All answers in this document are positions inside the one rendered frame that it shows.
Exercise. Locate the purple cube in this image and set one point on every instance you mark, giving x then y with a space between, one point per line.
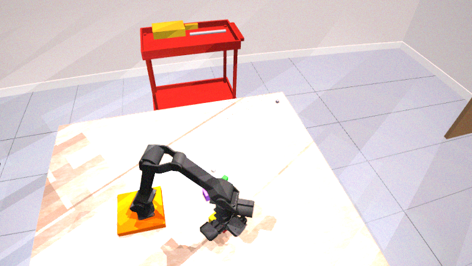
205 195

